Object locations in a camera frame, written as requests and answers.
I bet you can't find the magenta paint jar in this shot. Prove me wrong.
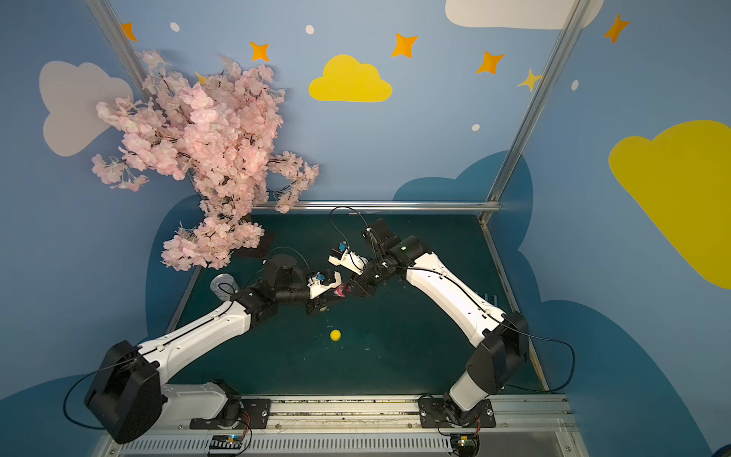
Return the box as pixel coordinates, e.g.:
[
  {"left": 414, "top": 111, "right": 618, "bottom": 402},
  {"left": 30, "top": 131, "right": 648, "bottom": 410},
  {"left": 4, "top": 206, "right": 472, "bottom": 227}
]
[{"left": 334, "top": 285, "right": 348, "bottom": 297}]

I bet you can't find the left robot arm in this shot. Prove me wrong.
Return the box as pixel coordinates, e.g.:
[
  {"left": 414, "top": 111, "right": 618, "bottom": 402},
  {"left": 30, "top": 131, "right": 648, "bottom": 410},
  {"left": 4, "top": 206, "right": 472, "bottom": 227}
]
[{"left": 84, "top": 254, "right": 343, "bottom": 444}]

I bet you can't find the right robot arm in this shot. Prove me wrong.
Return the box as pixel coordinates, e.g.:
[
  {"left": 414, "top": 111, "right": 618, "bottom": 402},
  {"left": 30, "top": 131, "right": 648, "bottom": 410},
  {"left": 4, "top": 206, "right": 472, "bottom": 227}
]
[{"left": 329, "top": 219, "right": 529, "bottom": 415}]

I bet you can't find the yellow jar lid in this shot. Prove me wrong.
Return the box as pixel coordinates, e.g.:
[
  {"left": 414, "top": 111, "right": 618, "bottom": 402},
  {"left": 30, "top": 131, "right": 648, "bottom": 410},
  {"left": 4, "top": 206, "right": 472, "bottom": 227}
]
[{"left": 329, "top": 329, "right": 342, "bottom": 342}]

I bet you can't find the silver metal can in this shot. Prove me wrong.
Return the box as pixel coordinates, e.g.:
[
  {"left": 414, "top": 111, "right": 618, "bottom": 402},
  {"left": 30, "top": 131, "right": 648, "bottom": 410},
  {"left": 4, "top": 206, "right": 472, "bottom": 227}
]
[{"left": 209, "top": 273, "right": 240, "bottom": 302}]

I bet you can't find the left electronics board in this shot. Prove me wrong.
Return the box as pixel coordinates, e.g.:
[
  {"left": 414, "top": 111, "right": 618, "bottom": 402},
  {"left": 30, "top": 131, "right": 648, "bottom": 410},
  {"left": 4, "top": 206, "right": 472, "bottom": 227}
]
[{"left": 207, "top": 434, "right": 245, "bottom": 456}]

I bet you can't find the electronics board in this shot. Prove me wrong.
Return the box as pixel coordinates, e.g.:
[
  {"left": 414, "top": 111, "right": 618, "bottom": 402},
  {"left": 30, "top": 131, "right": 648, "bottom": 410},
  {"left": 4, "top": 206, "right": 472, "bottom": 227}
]
[
  {"left": 207, "top": 434, "right": 245, "bottom": 456},
  {"left": 449, "top": 434, "right": 481, "bottom": 457}
]

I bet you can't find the right electronics board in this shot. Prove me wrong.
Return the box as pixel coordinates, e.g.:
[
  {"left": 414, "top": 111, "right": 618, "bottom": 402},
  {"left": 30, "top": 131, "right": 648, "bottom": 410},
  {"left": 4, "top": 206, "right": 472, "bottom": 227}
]
[{"left": 449, "top": 434, "right": 481, "bottom": 457}]

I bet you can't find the pink cherry blossom tree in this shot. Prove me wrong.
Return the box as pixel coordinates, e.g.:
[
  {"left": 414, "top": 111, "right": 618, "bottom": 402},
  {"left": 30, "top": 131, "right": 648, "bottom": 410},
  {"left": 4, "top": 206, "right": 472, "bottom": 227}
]
[{"left": 93, "top": 51, "right": 319, "bottom": 272}]

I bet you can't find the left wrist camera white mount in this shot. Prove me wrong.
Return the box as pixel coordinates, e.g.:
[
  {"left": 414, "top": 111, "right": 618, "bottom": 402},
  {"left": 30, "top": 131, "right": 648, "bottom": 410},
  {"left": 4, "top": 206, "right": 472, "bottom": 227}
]
[{"left": 306, "top": 270, "right": 342, "bottom": 300}]

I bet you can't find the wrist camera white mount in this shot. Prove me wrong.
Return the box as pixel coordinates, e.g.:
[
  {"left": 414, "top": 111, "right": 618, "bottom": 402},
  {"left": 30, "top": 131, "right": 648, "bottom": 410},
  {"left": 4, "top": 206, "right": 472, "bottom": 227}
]
[
  {"left": 306, "top": 270, "right": 342, "bottom": 300},
  {"left": 329, "top": 241, "right": 369, "bottom": 275}
]

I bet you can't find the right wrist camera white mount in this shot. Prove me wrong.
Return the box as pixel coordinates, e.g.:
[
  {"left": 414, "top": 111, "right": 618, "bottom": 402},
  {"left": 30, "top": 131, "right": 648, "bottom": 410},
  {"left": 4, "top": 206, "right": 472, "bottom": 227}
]
[{"left": 329, "top": 241, "right": 369, "bottom": 275}]

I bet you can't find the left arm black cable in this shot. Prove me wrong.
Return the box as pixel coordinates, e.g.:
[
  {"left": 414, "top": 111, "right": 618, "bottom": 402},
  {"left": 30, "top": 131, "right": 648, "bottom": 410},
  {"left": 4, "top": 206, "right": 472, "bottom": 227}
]
[{"left": 61, "top": 246, "right": 312, "bottom": 430}]

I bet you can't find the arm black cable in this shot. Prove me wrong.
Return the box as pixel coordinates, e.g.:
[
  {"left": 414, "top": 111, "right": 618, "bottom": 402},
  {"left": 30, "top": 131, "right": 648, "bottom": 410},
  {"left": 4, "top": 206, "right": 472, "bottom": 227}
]
[
  {"left": 61, "top": 246, "right": 312, "bottom": 430},
  {"left": 328, "top": 205, "right": 577, "bottom": 395}
]

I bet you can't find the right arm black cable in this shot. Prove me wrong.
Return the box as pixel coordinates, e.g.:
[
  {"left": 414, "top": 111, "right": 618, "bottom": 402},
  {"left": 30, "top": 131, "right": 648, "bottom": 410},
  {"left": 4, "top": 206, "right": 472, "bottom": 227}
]
[{"left": 328, "top": 205, "right": 577, "bottom": 395}]

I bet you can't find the horizontal aluminium frame bar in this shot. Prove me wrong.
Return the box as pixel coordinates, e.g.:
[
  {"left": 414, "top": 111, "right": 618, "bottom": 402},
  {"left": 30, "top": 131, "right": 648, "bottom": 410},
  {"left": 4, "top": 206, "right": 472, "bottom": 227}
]
[{"left": 289, "top": 201, "right": 501, "bottom": 213}]

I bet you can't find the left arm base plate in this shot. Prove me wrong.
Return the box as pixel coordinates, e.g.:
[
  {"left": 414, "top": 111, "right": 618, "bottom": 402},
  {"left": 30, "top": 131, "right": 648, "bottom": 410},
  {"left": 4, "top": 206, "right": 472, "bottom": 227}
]
[{"left": 190, "top": 398, "right": 271, "bottom": 430}]

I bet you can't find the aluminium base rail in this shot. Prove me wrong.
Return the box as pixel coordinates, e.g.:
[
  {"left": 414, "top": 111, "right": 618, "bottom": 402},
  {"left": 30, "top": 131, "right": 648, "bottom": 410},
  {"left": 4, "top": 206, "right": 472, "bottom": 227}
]
[{"left": 93, "top": 395, "right": 588, "bottom": 456}]

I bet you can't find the blue garden fork wooden handle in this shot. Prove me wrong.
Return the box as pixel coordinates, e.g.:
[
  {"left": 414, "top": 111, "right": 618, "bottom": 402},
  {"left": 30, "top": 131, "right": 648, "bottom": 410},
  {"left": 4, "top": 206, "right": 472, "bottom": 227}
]
[{"left": 484, "top": 293, "right": 498, "bottom": 306}]

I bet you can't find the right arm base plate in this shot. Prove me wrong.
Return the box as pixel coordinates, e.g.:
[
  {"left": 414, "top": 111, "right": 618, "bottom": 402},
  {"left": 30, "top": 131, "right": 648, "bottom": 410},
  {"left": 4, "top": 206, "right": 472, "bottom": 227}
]
[{"left": 416, "top": 394, "right": 496, "bottom": 428}]

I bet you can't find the right aluminium frame post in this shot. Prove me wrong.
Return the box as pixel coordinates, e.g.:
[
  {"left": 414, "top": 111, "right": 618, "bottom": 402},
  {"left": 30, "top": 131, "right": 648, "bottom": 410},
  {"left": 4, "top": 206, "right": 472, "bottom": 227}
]
[{"left": 479, "top": 0, "right": 592, "bottom": 229}]

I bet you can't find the aluminium frame post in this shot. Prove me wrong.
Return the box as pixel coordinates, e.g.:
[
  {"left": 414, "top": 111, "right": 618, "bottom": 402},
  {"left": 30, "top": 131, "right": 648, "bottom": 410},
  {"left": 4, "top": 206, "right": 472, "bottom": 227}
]
[
  {"left": 85, "top": 0, "right": 148, "bottom": 96},
  {"left": 479, "top": 0, "right": 592, "bottom": 229}
]

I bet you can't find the left aluminium frame post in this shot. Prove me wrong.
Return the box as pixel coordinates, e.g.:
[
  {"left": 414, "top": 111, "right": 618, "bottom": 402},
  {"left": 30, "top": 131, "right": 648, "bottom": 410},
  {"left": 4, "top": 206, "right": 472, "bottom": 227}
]
[{"left": 85, "top": 0, "right": 148, "bottom": 96}]

